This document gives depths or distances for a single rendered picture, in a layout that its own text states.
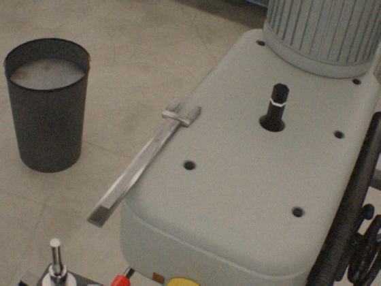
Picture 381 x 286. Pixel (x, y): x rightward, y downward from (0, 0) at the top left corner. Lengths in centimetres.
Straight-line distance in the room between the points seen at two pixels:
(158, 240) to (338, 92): 38
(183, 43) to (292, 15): 355
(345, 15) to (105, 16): 391
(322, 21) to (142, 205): 39
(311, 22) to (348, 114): 15
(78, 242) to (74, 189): 37
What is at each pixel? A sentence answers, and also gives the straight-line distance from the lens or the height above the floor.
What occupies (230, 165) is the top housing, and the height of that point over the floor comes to 189.
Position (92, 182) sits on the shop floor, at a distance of 328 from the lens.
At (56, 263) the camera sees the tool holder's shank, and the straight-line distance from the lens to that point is 142.
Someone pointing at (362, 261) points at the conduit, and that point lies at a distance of 123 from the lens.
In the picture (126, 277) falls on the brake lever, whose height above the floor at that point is 171.
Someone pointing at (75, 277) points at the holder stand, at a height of 111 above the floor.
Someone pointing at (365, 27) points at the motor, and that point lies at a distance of 91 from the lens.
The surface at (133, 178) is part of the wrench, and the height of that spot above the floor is 190.
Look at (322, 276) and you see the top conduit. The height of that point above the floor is 181.
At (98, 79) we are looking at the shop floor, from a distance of 400.
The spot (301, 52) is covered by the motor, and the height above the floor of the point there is 192.
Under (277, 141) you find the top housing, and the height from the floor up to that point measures 189.
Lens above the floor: 239
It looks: 42 degrees down
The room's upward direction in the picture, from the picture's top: 10 degrees clockwise
